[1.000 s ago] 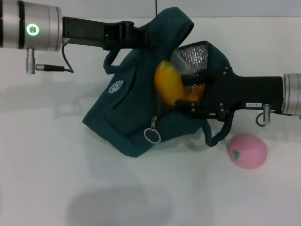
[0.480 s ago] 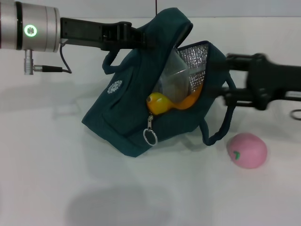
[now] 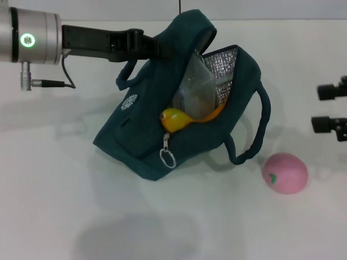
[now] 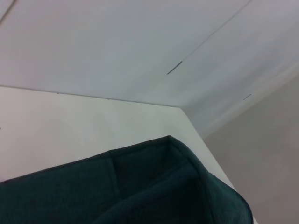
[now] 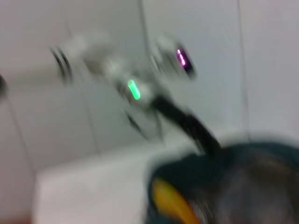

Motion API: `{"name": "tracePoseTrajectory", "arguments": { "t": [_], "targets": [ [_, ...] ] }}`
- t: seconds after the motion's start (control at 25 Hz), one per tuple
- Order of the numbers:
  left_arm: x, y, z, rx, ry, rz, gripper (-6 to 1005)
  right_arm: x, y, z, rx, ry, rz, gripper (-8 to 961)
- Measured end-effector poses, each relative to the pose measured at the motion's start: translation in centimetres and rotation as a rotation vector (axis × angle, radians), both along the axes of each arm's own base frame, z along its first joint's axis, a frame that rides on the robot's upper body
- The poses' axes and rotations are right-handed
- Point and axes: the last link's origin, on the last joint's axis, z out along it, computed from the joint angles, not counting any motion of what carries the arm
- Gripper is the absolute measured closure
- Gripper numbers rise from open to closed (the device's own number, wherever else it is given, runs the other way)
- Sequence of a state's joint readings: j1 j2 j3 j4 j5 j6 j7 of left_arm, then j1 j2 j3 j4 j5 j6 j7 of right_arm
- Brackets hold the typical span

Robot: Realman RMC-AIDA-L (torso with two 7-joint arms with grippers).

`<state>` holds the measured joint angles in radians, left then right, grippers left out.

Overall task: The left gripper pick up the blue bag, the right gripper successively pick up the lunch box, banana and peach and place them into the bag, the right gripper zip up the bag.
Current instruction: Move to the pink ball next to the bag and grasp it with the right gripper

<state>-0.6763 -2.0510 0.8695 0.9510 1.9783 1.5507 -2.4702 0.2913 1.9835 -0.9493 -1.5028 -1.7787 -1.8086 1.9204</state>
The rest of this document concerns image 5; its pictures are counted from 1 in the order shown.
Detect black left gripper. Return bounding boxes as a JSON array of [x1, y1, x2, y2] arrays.
[[149, 95, 223, 156]]

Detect yellow banana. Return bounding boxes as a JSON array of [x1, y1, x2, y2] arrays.
[[151, 178, 202, 224]]

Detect dark teal fabric lunch bag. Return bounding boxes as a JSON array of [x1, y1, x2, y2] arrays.
[[144, 137, 299, 224]]

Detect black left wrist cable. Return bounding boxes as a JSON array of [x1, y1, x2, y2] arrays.
[[123, 109, 165, 142]]

